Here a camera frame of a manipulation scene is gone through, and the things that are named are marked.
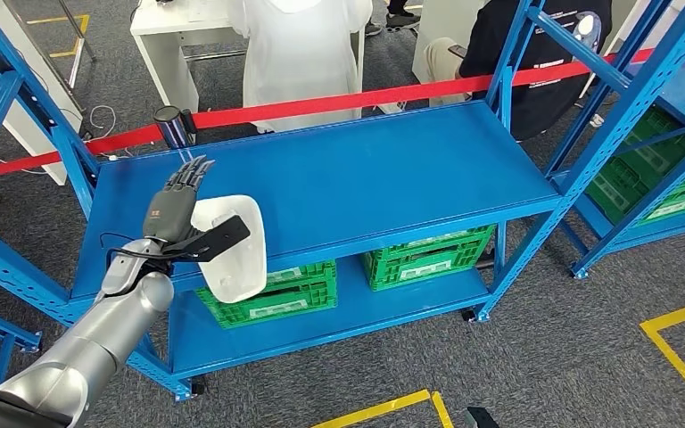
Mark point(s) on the chrome metal frame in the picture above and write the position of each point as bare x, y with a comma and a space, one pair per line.
75, 62

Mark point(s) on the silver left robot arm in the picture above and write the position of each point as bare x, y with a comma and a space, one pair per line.
94, 342

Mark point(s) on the white power strip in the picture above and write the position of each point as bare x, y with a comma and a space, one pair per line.
391, 108

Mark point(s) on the white panel board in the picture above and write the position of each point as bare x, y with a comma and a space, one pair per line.
38, 136

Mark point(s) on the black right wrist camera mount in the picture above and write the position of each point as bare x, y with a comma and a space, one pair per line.
482, 418

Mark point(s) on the black barrier post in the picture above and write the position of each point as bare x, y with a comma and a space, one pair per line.
171, 127

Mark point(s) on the white curved plastic part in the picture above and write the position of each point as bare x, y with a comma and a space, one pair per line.
236, 277

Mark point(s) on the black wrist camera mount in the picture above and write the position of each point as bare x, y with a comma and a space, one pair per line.
224, 236
482, 418

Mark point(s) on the white cabinet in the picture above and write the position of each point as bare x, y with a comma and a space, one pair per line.
437, 23

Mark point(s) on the black mobile phone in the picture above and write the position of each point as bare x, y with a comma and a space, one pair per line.
458, 52

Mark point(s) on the white table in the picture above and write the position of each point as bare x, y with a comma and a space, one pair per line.
165, 71

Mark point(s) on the blue metal shelf rack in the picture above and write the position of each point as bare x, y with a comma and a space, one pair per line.
614, 234
378, 171
5, 328

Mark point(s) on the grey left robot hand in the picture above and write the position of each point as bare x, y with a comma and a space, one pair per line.
168, 215

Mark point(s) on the red barrier tape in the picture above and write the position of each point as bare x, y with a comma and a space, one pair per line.
330, 105

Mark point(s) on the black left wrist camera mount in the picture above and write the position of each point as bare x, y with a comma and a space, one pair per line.
224, 236

